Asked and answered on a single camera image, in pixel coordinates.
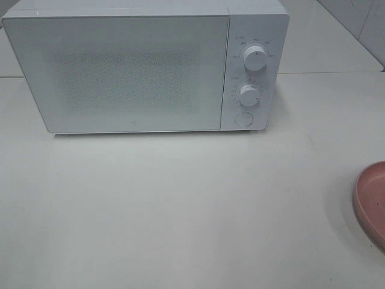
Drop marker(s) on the lower white timer knob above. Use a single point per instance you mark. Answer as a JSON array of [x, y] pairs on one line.
[[249, 95]]

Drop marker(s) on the upper white power knob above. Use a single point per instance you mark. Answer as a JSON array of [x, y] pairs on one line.
[[254, 57]]

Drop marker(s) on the white microwave door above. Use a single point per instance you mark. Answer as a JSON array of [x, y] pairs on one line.
[[123, 74]]

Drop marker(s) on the pink round plate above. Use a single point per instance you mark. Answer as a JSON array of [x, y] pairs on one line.
[[368, 202]]

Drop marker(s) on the round white door button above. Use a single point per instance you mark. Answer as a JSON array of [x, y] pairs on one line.
[[244, 119]]

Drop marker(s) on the white microwave oven body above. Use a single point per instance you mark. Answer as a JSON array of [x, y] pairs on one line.
[[264, 22]]

